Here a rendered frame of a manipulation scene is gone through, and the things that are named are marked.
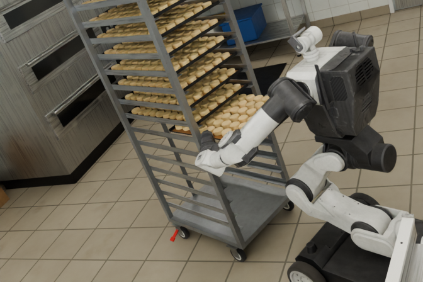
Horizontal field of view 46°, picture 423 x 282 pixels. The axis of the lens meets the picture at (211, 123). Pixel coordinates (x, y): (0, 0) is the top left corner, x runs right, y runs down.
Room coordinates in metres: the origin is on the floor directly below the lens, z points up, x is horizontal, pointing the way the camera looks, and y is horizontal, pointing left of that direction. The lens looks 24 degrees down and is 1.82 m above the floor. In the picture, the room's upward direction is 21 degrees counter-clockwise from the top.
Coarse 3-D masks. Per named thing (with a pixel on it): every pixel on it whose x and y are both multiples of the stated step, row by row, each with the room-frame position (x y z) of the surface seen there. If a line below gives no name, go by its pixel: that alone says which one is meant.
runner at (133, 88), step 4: (112, 84) 2.61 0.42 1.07; (116, 88) 2.59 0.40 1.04; (120, 88) 2.55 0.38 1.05; (124, 88) 2.52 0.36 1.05; (128, 88) 2.49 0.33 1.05; (132, 88) 2.46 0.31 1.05; (136, 88) 2.43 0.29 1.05; (140, 88) 2.40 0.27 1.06; (144, 88) 2.37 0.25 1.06; (148, 88) 2.34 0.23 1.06; (152, 88) 2.31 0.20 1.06; (156, 88) 2.29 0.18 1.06; (160, 88) 2.26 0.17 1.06; (164, 88) 2.23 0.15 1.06; (168, 88) 2.21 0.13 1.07; (152, 92) 2.32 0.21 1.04; (156, 92) 2.30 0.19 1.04; (160, 92) 2.27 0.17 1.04; (164, 92) 2.24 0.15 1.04; (168, 92) 2.22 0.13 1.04; (172, 92) 2.19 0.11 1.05; (184, 92) 2.15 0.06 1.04; (188, 92) 2.14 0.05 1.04
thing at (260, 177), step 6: (228, 168) 2.74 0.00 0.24; (234, 168) 2.70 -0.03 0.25; (240, 174) 2.64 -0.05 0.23; (246, 174) 2.62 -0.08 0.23; (252, 174) 2.58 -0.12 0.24; (258, 174) 2.54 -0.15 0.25; (264, 174) 2.50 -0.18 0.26; (264, 180) 2.48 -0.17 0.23; (270, 180) 2.46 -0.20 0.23; (276, 180) 2.43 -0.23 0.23; (282, 180) 2.39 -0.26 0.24
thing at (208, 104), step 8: (224, 88) 2.44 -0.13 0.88; (232, 88) 2.39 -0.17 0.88; (208, 96) 2.40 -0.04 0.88; (216, 96) 2.36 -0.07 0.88; (224, 96) 2.32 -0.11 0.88; (200, 104) 2.33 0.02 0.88; (208, 104) 2.29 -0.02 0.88; (216, 104) 2.27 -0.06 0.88; (136, 112) 2.60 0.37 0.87; (144, 112) 2.53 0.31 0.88; (152, 112) 2.48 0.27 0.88; (160, 112) 2.44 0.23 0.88; (168, 112) 2.40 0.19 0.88; (176, 112) 2.36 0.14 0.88; (192, 112) 2.29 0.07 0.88; (200, 112) 2.24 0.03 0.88; (208, 112) 2.24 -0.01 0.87; (184, 120) 2.25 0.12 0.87
